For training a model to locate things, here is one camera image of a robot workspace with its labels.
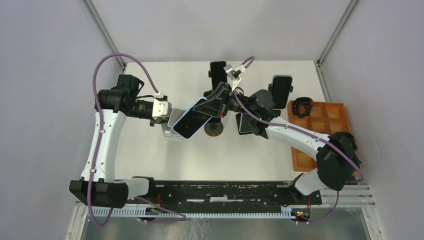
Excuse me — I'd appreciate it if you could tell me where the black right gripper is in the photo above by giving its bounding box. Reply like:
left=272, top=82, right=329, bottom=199
left=192, top=82, right=258, bottom=119

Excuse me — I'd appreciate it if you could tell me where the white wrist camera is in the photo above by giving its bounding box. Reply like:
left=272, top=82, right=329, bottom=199
left=152, top=91, right=172, bottom=120
left=223, top=64, right=247, bottom=92

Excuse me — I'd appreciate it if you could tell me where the white slotted cable duct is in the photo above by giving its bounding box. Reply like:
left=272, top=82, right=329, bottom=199
left=86, top=206, right=312, bottom=220

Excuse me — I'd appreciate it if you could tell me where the white framed small phone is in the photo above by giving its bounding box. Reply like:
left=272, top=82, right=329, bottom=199
left=235, top=112, right=253, bottom=135

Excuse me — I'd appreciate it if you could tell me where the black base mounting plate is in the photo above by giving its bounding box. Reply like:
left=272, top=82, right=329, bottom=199
left=143, top=180, right=323, bottom=214

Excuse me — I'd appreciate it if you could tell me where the white cased phone on stand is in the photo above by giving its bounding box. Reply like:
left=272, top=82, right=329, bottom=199
left=268, top=75, right=293, bottom=110

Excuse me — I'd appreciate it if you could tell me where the light blue cased phone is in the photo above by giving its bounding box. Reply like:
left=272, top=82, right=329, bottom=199
left=172, top=97, right=212, bottom=140

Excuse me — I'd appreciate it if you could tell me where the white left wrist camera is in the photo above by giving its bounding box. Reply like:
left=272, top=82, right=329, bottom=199
left=152, top=91, right=172, bottom=120

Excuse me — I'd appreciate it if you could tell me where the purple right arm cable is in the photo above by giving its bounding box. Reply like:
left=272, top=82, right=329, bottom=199
left=231, top=55, right=365, bottom=225

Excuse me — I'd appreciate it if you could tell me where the wooden base black phone stand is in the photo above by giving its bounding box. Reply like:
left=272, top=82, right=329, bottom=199
left=203, top=122, right=224, bottom=137

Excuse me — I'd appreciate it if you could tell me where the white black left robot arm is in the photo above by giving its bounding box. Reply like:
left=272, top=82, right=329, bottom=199
left=69, top=74, right=172, bottom=209

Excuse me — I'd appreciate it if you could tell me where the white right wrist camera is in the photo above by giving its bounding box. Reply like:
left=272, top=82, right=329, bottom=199
left=223, top=64, right=247, bottom=92

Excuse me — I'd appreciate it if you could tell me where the white folding phone stand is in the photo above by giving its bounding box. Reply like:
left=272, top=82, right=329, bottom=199
left=161, top=108, right=185, bottom=142

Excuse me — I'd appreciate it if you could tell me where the orange compartment tray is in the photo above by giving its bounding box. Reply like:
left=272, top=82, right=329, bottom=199
left=287, top=100, right=351, bottom=173

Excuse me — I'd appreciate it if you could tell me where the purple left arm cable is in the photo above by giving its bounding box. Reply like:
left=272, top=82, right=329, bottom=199
left=86, top=52, right=187, bottom=228

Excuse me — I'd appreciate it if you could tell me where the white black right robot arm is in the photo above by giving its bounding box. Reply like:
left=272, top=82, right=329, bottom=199
left=192, top=82, right=363, bottom=204

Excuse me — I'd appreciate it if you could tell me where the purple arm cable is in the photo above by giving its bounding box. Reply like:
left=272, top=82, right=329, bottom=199
left=231, top=55, right=365, bottom=225
left=86, top=52, right=187, bottom=228

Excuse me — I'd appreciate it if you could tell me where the black cable bundle top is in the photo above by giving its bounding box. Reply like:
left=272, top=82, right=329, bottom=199
left=291, top=96, right=315, bottom=119

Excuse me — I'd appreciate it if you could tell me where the black phone on rear stand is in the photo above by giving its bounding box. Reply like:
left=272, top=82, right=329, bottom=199
left=208, top=61, right=228, bottom=90

